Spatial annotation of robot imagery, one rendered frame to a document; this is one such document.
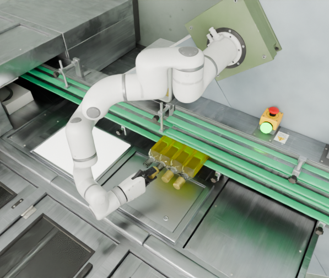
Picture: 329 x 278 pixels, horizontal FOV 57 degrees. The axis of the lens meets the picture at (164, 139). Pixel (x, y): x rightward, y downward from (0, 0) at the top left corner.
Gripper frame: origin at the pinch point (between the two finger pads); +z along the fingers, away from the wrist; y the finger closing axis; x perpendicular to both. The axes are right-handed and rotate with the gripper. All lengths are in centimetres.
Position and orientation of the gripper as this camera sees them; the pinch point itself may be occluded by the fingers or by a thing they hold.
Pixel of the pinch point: (151, 174)
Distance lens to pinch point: 129.3
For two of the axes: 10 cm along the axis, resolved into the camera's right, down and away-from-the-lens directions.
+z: 7.6, -4.7, 4.6
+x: -6.5, -5.2, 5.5
